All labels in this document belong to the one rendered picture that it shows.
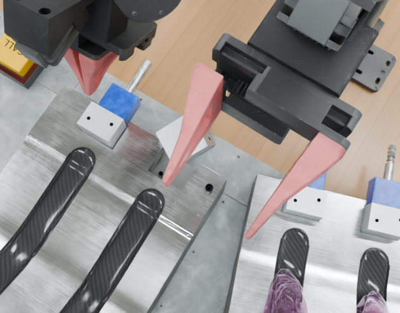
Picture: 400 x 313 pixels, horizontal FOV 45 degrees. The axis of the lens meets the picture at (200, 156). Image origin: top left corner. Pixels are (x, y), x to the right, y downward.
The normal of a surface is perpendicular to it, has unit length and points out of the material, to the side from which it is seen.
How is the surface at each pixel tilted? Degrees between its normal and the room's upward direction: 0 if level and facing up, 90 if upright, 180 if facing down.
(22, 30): 58
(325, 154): 23
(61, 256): 4
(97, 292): 15
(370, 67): 0
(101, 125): 0
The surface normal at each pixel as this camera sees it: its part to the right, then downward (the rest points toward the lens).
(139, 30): 0.24, -0.67
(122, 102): 0.00, -0.25
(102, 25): -0.43, 0.57
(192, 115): -0.21, 0.07
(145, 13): 0.43, 0.72
